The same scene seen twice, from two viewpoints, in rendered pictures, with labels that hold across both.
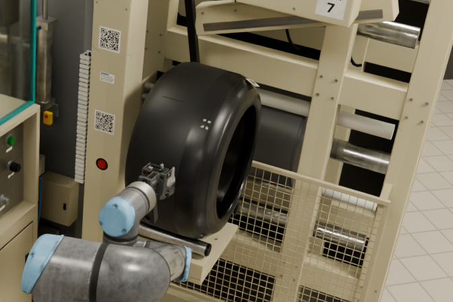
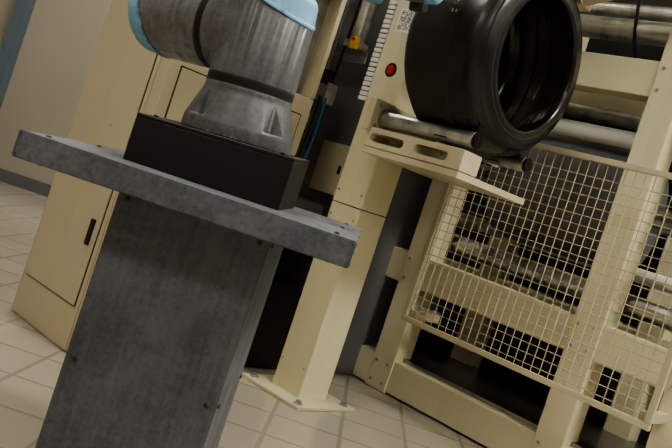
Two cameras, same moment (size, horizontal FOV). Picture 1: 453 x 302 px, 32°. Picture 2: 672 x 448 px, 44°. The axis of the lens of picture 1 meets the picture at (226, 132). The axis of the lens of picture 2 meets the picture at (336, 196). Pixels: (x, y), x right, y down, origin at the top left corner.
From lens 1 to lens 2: 1.88 m
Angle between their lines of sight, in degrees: 37
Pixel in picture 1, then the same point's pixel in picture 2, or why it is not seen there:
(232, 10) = not seen: outside the picture
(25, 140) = (324, 26)
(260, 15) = not seen: outside the picture
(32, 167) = (321, 55)
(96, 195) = not seen: hidden behind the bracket
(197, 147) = not seen: outside the picture
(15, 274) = not seen: hidden behind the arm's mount
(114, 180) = (397, 87)
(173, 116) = not seen: outside the picture
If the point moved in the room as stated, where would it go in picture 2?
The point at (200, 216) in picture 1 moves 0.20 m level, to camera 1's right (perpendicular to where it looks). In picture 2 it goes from (477, 60) to (550, 77)
